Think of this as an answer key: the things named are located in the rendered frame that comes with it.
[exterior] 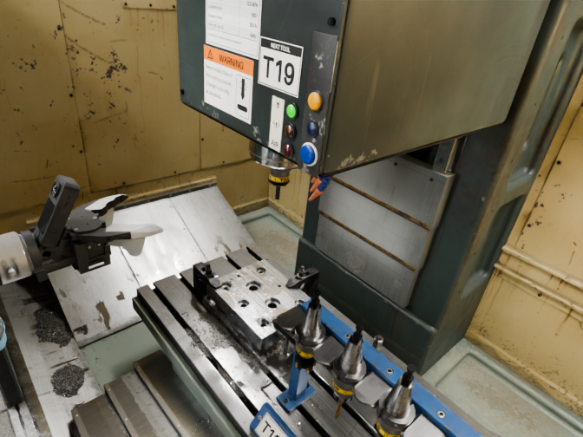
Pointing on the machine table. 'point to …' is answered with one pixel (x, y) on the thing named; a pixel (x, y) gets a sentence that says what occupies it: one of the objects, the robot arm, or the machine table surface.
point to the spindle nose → (269, 157)
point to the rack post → (298, 386)
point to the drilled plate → (242, 318)
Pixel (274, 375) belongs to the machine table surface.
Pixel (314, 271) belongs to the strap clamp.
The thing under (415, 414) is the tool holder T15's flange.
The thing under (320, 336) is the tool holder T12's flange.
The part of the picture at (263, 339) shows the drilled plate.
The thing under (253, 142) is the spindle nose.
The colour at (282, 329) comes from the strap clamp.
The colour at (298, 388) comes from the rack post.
